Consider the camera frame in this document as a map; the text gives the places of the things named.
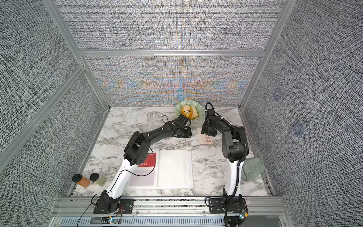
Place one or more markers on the pink card red characters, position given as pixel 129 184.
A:
pixel 204 139

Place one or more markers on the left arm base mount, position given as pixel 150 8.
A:
pixel 105 204

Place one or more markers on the small bread slice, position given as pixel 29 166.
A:
pixel 194 113

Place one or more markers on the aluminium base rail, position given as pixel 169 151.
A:
pixel 264 211

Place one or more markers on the green knitted cloth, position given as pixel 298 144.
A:
pixel 252 168

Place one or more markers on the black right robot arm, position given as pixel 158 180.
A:
pixel 235 150

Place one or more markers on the brown cup black lid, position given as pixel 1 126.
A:
pixel 80 180

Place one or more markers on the aluminium enclosure frame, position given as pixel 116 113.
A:
pixel 19 141

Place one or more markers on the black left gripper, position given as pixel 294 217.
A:
pixel 189 133

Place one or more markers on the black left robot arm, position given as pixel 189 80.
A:
pixel 136 153

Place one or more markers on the large orange bread roll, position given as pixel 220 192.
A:
pixel 186 110

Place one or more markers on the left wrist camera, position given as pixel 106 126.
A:
pixel 182 121

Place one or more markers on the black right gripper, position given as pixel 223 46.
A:
pixel 212 134

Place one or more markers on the small red card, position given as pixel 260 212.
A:
pixel 150 160

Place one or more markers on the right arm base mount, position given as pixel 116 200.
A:
pixel 235 209

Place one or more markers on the light green wavy bowl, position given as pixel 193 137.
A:
pixel 198 106

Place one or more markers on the white photo album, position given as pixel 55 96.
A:
pixel 173 170

